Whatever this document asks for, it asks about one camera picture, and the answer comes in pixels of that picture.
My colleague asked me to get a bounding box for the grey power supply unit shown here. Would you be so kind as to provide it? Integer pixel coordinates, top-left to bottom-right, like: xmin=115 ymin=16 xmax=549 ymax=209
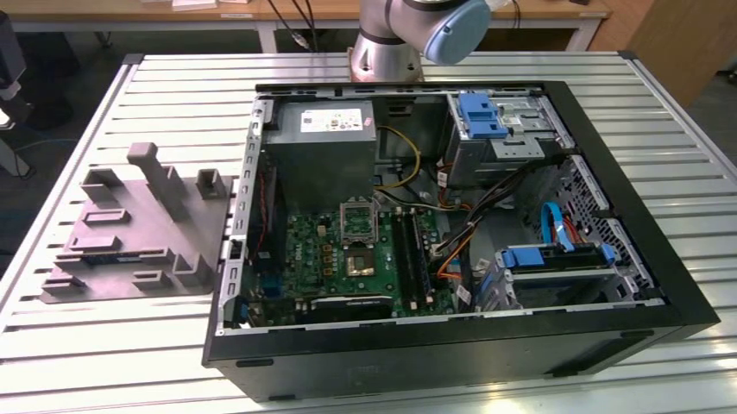
xmin=262 ymin=97 xmax=381 ymax=204

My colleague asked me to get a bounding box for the blue plastic drive carrier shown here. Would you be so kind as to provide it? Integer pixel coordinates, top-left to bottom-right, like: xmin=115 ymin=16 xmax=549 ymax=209
xmin=458 ymin=93 xmax=509 ymax=141

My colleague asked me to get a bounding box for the black PC case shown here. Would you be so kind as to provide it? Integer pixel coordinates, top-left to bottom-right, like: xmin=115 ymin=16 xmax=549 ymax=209
xmin=201 ymin=79 xmax=723 ymax=405

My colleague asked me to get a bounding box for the black cable bundle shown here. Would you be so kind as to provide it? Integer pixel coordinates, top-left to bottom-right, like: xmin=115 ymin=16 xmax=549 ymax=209
xmin=429 ymin=153 xmax=569 ymax=260

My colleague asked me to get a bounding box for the yellow wire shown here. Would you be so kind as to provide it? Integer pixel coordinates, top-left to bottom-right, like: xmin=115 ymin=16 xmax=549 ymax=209
xmin=373 ymin=123 xmax=424 ymax=190

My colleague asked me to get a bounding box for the red orange wire bundle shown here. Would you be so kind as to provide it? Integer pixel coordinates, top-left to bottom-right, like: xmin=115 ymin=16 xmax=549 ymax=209
xmin=556 ymin=215 xmax=599 ymax=249

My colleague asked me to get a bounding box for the green Dell motherboard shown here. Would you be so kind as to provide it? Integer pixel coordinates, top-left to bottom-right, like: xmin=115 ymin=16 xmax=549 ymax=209
xmin=241 ymin=202 xmax=462 ymax=324

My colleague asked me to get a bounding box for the wooden desk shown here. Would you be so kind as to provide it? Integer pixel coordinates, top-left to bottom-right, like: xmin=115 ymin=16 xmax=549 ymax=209
xmin=0 ymin=0 xmax=616 ymax=55

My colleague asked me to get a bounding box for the hard disk in blue carrier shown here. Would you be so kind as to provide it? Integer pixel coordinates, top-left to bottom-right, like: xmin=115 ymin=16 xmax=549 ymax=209
xmin=499 ymin=241 xmax=619 ymax=273

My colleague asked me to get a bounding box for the blue data cable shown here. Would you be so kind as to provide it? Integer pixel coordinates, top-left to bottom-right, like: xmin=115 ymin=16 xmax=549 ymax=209
xmin=540 ymin=200 xmax=579 ymax=254

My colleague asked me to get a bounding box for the CPU socket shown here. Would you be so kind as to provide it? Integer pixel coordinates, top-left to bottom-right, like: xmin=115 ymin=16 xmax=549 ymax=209
xmin=340 ymin=246 xmax=381 ymax=280

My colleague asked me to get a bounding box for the black graphics card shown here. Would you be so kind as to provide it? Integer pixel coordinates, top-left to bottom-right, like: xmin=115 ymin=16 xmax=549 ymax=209
xmin=308 ymin=294 xmax=398 ymax=323

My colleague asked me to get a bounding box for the metal socket cover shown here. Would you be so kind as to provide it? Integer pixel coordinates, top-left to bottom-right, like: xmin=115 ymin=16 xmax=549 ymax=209
xmin=340 ymin=198 xmax=382 ymax=250

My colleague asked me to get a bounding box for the grey metal disk bay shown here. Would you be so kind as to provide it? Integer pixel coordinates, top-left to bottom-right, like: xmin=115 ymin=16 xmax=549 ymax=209
xmin=474 ymin=241 xmax=664 ymax=312

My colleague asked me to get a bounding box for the black cable with silver plug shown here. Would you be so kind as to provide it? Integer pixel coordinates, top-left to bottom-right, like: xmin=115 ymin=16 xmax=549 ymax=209
xmin=268 ymin=0 xmax=318 ymax=49

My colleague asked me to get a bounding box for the wooden cabinet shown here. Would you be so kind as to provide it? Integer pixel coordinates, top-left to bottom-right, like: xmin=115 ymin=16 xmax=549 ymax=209
xmin=591 ymin=0 xmax=737 ymax=109

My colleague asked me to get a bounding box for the red black twisted wire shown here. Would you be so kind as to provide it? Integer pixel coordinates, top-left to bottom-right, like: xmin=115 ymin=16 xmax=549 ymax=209
xmin=256 ymin=167 xmax=273 ymax=264

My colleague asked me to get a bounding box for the grey metal drive cage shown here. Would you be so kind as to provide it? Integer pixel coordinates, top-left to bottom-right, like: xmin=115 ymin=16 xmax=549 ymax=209
xmin=446 ymin=91 xmax=577 ymax=189

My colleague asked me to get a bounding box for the green blue RAM stick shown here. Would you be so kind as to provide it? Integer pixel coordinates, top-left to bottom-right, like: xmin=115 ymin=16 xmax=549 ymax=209
xmin=81 ymin=253 xmax=147 ymax=267

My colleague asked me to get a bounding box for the grey parts rack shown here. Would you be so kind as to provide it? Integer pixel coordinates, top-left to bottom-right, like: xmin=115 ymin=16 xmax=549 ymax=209
xmin=39 ymin=141 xmax=238 ymax=305

